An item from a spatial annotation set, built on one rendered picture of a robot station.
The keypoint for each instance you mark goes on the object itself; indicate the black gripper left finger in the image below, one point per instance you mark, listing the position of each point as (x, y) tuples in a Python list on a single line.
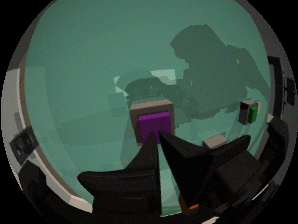
[(141, 177)]

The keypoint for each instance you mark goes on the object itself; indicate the yellow button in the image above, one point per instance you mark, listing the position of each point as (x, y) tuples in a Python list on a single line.
[(214, 142)]

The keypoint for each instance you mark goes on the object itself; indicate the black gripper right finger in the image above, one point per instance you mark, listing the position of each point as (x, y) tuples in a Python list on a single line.
[(193, 166)]

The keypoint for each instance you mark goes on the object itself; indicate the green button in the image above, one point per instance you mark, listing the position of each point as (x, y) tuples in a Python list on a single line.
[(247, 112)]

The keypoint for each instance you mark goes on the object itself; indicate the purple button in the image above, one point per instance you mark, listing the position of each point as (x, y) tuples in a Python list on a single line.
[(152, 116)]

